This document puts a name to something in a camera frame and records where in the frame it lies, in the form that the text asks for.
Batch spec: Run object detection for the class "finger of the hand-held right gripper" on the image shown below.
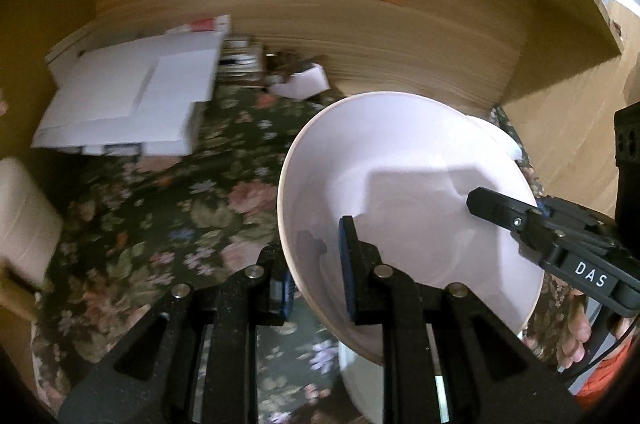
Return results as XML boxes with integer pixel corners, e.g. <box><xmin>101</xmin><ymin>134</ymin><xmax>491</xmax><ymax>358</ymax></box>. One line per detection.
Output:
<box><xmin>466</xmin><ymin>186</ymin><xmax>566</xmax><ymax>266</ymax></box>
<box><xmin>537</xmin><ymin>197</ymin><xmax>618</xmax><ymax>255</ymax></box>

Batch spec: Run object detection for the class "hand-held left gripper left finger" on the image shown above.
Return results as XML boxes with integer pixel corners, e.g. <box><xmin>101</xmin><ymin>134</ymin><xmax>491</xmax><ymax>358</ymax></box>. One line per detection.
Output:
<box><xmin>59</xmin><ymin>243</ymin><xmax>296</xmax><ymax>424</ymax></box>

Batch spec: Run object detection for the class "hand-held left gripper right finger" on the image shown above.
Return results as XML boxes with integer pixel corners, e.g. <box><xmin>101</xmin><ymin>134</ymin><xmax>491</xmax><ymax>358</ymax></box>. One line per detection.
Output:
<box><xmin>338</xmin><ymin>215</ymin><xmax>585</xmax><ymax>424</ymax></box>

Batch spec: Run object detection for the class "white bowl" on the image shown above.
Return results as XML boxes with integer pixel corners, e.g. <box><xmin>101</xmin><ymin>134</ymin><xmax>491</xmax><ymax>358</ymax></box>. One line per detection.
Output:
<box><xmin>276</xmin><ymin>91</ymin><xmax>545</xmax><ymax>368</ymax></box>
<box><xmin>338</xmin><ymin>113</ymin><xmax>526</xmax><ymax>424</ymax></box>

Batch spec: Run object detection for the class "person's right hand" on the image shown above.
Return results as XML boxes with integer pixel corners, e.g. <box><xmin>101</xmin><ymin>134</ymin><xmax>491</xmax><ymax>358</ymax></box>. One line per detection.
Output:
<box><xmin>556</xmin><ymin>298</ymin><xmax>594</xmax><ymax>371</ymax></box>

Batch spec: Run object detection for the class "floral tablecloth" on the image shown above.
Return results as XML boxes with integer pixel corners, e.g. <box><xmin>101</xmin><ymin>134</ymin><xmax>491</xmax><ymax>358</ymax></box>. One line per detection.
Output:
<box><xmin>29</xmin><ymin>83</ymin><xmax>593</xmax><ymax>424</ymax></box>

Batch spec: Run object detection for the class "small white box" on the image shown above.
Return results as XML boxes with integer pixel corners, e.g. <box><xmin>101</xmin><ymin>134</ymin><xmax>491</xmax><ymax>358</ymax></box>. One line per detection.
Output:
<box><xmin>267</xmin><ymin>62</ymin><xmax>330</xmax><ymax>100</ymax></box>

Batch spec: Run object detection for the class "stack of books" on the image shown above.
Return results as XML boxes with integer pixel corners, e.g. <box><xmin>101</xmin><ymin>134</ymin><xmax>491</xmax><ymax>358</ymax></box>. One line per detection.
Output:
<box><xmin>217</xmin><ymin>34</ymin><xmax>267</xmax><ymax>86</ymax></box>

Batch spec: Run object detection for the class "white cardboard box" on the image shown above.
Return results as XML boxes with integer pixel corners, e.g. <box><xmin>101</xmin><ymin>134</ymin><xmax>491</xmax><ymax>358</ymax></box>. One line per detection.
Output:
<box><xmin>31</xmin><ymin>15</ymin><xmax>234</xmax><ymax>158</ymax></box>

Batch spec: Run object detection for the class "cream ribbed box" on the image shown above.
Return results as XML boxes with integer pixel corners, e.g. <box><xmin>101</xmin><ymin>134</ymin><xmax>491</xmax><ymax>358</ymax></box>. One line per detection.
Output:
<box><xmin>0</xmin><ymin>156</ymin><xmax>64</xmax><ymax>286</ymax></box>

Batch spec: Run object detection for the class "black cable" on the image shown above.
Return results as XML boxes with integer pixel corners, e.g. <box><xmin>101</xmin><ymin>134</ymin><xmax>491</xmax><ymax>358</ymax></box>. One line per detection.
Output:
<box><xmin>555</xmin><ymin>318</ymin><xmax>638</xmax><ymax>380</ymax></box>

